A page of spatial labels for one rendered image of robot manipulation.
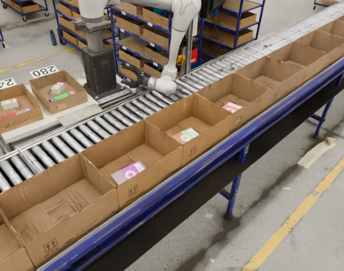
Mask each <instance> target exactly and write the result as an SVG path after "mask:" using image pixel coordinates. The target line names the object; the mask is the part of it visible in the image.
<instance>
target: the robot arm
mask: <svg viewBox="0 0 344 271"><path fill-rule="evenodd" d="M123 2H127V3H132V4H138V5H143V6H149V7H153V8H159V9H164V10H170V11H172V12H173V13H174V15H173V20H172V33H171V44H170V57H169V62H168V64H167V65H165V66H164V69H163V71H162V75H161V78H156V77H152V76H151V77H149V76H144V75H143V74H144V72H143V71H141V70H140V69H138V68H137V67H136V66H134V65H132V67H130V66H124V65H123V66H122V68H123V69H127V70H132V71H133V72H134V73H135V75H136V76H137V81H136V82H133V83H130V82H127V81H123V80H122V81H121V83H123V84H125V85H128V86H129V87H130V89H132V88H142V85H144V86H146V87H148V88H150V89H153V90H156V91H158V92H161V93H164V94H170V95H172V94H174V93H175V92H176V90H177V84H176V83H175V82H174V80H175V77H176V75H177V68H176V67H175V64H176V60H177V55H178V50H179V46H180V44H181V41H182V39H183V37H184V35H185V33H186V31H187V28H188V26H189V24H190V22H191V21H192V19H193V18H194V17H195V16H196V15H197V14H198V13H199V11H200V9H201V0H78V4H79V10H80V16H81V17H80V18H76V19H75V25H76V26H84V27H86V28H87V29H88V30H92V29H94V28H97V27H100V26H104V25H109V24H111V21H109V20H107V19H105V18H104V8H105V7H106V5H120V4H122V3H123ZM136 84H139V85H136Z"/></svg>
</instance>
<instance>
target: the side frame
mask: <svg viewBox="0 0 344 271"><path fill-rule="evenodd" d="M343 72H344V59H343V60H342V61H340V62H339V63H338V64H336V65H335V66H334V67H332V68H331V69H329V70H328V71H326V72H325V73H323V74H322V75H320V76H319V77H318V78H316V79H315V80H314V81H312V82H311V83H309V84H308V85H306V86H305V87H303V88H302V89H301V90H299V91H298V92H296V93H295V94H294V95H292V96H291V97H289V98H288V99H287V100H285V101H284V102H282V103H281V104H280V105H278V106H277V107H275V108H274V109H272V110H271V111H269V112H268V113H267V114H265V115H264V116H263V117H261V118H260V119H258V120H257V121H255V122H254V123H252V124H251V125H249V126H248V127H247V128H245V129H244V130H243V131H241V132H240V133H238V134H237V135H235V136H234V137H232V138H231V139H229V140H228V141H227V142H225V143H224V144H223V145H221V146H220V147H218V148H217V149H216V150H214V151H212V152H211V153H210V154H208V155H207V156H205V157H204V158H203V159H201V160H200V161H198V162H197V163H196V164H194V165H193V166H191V167H190V168H189V169H187V170H186V171H184V172H183V173H181V174H180V175H178V176H177V177H176V178H174V179H173V180H172V181H170V182H169V183H167V184H166V185H164V186H163V187H161V188H160V189H158V190H157V191H156V192H154V193H153V194H152V195H150V196H149V197H147V198H146V199H144V200H143V201H141V202H140V203H139V204H137V205H136V206H134V207H133V208H132V209H130V210H129V211H127V212H126V213H125V214H123V215H121V216H120V217H119V218H117V219H116V220H115V221H113V222H112V223H110V224H109V225H107V226H106V227H105V228H103V229H102V230H100V231H99V232H98V233H96V234H95V235H93V236H92V237H90V238H89V239H87V240H86V241H85V242H83V243H82V244H81V245H79V246H78V247H76V248H75V249H73V250H72V251H70V252H69V253H68V254H66V255H65V256H63V257H62V258H61V259H59V260H58V261H56V262H55V263H54V264H52V265H50V266H49V267H48V268H46V269H45V270H43V271H82V270H83V269H85V268H86V267H87V266H89V265H90V264H91V263H92V262H94V261H95V260H96V259H98V258H99V257H100V256H102V255H103V254H104V253H105V252H107V251H108V250H110V249H111V248H112V247H114V246H115V245H116V244H118V243H119V242H120V241H121V240H123V239H124V238H125V237H127V236H128V235H129V234H131V233H132V232H133V231H134V230H136V229H137V228H139V227H140V226H141V225H143V224H144V223H145V222H147V221H148V220H149V219H150V218H152V217H153V216H154V215H156V214H157V213H158V212H160V211H161V210H162V209H163V208H165V207H166V206H168V205H169V204H170V203H172V202H173V201H174V200H176V199H177V198H178V197H179V196H181V195H182V194H183V193H185V192H186V191H187V190H189V189H190V188H192V187H193V186H194V185H195V184H197V183H198V182H199V181H201V180H202V179H203V178H205V177H206V176H207V175H208V174H210V173H211V172H212V171H214V170H215V169H217V168H218V167H219V166H221V165H222V164H223V163H225V162H226V161H227V160H228V159H230V158H231V157H232V156H234V155H235V154H236V153H238V152H239V151H240V150H241V149H243V148H244V147H246V146H247V145H248V144H250V143H251V142H252V141H254V140H255V139H256V138H258V137H259V136H260V135H261V134H263V133H264V132H265V131H267V130H268V129H269V128H271V127H272V126H274V125H275V124H276V123H277V122H279V121H280V120H281V119H283V118H284V117H285V116H287V115H288V114H289V113H290V112H292V111H293V110H294V109H296V108H297V107H298V106H300V105H301V104H303V103H304V102H305V101H306V100H308V99H309V98H310V97H312V96H313V95H314V94H316V93H317V92H318V91H319V90H321V89H322V88H323V87H325V86H326V85H328V84H329V83H330V82H332V81H333V80H334V79H335V78H337V77H338V76H339V75H341V74H342V73H343ZM199 171H200V172H199ZM191 177H192V178H191ZM173 190H174V191H173ZM143 212H144V213H143ZM133 219H134V220H133ZM132 220H133V221H132ZM121 228H122V229H121ZM109 237H110V238H109ZM96 246H97V247H96ZM84 255H85V256H84ZM83 256H84V257H83ZM69 266H70V267H69Z"/></svg>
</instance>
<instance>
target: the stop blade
mask: <svg viewBox="0 0 344 271"><path fill-rule="evenodd" d="M17 149H18V152H19V155H20V157H21V159H22V160H23V161H24V162H25V163H26V164H27V166H28V167H29V168H30V169H31V170H32V172H33V173H34V174H35V175H36V174H38V173H39V171H38V170H37V169H36V168H35V166H34V165H33V164H32V163H31V162H30V161H29V159H28V158H27V157H26V156H25V155H24V153H23V152H22V151H21V150H20V149H19V148H18V146H17Z"/></svg>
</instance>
